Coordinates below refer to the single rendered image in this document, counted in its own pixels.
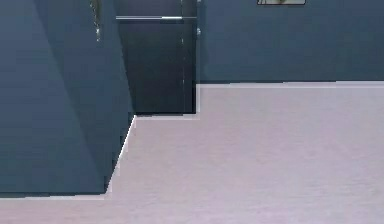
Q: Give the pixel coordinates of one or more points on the dark room door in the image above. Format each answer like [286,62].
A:
[156,66]

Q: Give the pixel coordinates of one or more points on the silver door knob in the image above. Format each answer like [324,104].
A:
[198,32]

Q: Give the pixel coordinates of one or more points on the black framed wall picture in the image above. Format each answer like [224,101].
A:
[281,2]

